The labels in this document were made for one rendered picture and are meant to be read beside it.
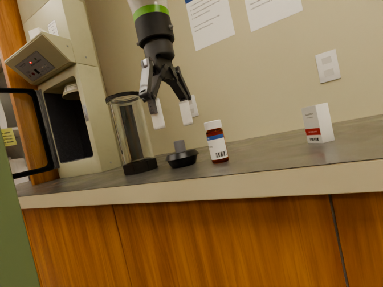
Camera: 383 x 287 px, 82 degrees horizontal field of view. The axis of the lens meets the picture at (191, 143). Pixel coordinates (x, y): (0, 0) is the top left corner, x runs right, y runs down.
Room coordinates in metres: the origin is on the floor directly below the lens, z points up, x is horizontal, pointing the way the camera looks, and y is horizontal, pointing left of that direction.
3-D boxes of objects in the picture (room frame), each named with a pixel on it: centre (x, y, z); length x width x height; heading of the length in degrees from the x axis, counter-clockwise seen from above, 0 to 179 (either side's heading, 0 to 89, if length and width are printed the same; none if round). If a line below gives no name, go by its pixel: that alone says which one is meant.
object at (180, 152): (0.57, 0.03, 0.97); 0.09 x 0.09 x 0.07
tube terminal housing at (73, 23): (1.13, 0.48, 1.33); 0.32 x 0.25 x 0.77; 61
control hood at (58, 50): (0.97, 0.57, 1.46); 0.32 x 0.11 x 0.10; 61
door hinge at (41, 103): (1.08, 0.67, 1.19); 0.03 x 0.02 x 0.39; 61
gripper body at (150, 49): (0.57, 0.03, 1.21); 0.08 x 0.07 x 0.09; 150
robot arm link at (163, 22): (0.58, 0.03, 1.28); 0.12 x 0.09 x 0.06; 60
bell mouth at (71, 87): (1.09, 0.47, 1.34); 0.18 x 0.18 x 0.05
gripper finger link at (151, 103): (0.50, 0.07, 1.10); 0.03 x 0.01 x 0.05; 150
